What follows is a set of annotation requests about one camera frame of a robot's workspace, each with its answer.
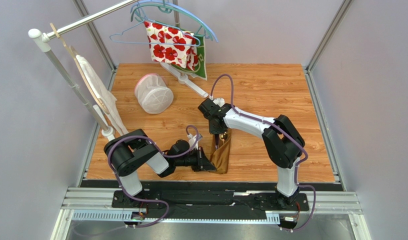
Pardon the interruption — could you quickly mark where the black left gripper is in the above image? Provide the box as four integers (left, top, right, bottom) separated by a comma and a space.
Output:
174, 145, 216, 172

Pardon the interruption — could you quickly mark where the purple handled knife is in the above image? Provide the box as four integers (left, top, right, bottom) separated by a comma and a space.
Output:
214, 134, 220, 150

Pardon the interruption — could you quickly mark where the brown cloth napkin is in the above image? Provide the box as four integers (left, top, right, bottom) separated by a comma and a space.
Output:
210, 129, 232, 174

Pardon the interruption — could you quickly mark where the gold spoon black handle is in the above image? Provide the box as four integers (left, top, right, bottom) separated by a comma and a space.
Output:
219, 131, 229, 145

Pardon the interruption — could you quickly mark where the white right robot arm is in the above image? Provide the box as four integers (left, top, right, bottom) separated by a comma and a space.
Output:
198, 98, 308, 206

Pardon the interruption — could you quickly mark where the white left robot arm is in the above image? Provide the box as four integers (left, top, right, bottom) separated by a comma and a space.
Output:
104, 129, 217, 203

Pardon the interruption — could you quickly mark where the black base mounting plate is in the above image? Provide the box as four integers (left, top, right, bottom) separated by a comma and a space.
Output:
111, 181, 312, 220

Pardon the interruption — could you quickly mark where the green patterned cloth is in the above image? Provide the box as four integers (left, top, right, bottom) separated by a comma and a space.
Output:
171, 34, 207, 80

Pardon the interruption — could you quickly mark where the white mesh laundry basket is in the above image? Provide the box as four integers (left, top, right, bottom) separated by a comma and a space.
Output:
134, 73, 174, 115

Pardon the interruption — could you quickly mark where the red floral cloth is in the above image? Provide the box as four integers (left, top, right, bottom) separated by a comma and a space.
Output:
143, 21, 199, 71

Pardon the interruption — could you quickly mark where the white mesh garment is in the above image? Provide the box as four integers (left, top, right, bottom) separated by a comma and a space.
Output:
75, 54, 129, 135

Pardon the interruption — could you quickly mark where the blue plastic hanger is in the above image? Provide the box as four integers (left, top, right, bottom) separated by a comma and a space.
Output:
132, 0, 220, 43

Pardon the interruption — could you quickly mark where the teal plastic hanger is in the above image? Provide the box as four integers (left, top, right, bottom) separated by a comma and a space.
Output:
129, 0, 212, 38

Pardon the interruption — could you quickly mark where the wooden hanger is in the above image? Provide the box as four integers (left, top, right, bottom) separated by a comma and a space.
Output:
50, 23, 95, 100

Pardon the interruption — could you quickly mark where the white clothes rack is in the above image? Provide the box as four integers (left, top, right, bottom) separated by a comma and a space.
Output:
28, 0, 219, 130

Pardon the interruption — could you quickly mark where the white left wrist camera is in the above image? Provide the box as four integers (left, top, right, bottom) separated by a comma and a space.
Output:
187, 133, 202, 150

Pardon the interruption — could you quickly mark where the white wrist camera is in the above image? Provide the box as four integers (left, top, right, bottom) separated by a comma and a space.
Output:
187, 133, 202, 150
212, 97, 226, 107

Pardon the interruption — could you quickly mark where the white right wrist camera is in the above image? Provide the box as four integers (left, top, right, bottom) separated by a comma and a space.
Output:
212, 97, 226, 107

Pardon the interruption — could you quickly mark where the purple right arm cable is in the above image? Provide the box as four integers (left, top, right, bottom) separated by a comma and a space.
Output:
209, 73, 317, 233

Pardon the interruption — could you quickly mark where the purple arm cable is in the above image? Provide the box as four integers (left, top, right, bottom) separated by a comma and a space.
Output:
209, 73, 317, 233
106, 125, 202, 229

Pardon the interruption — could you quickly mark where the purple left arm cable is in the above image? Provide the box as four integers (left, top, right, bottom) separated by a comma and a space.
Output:
106, 125, 202, 229

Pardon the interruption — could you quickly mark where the aluminium frame rail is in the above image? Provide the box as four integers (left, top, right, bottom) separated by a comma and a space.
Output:
62, 187, 362, 224

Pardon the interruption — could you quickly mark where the light blue wire hanger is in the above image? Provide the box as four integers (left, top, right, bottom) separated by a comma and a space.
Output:
109, 20, 203, 47

